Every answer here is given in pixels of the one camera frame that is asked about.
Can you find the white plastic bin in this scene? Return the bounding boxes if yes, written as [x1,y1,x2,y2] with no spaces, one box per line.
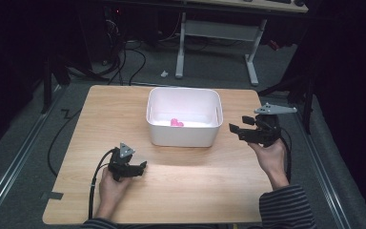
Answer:
[146,86,224,148]

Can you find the person's left hand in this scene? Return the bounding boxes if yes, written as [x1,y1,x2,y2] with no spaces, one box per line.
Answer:
[98,171,133,215]

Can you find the bundle of black cables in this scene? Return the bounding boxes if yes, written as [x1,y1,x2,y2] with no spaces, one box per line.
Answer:
[99,6,148,86]

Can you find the person's right hand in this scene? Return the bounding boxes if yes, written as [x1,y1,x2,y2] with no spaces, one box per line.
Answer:
[247,138,290,190]

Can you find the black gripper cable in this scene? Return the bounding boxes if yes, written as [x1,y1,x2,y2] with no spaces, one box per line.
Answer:
[87,148,118,221]
[278,125,294,184]

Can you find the metal floor rail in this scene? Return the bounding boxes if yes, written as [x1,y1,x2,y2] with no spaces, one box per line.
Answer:
[290,101,354,229]
[0,84,65,223]

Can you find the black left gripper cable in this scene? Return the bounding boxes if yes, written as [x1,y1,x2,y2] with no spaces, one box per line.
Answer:
[87,148,118,221]

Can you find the white-framed desk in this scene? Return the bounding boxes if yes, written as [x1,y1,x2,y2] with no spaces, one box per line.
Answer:
[174,0,310,87]

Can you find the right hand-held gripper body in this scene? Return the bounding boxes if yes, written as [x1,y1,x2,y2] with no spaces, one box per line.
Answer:
[250,102,298,149]

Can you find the grey tape piece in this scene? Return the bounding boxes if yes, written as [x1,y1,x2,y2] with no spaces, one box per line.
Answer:
[39,191,65,201]

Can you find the black floor cable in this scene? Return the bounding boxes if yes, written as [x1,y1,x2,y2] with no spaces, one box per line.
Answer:
[47,108,83,178]

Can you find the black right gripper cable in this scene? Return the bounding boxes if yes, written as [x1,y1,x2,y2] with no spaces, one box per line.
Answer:
[278,125,294,184]

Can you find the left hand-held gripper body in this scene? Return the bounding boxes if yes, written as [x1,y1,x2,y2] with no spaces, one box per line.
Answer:
[107,142,136,183]

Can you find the black stand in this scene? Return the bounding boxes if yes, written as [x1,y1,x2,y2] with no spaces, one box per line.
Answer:
[256,47,318,135]
[39,55,111,115]

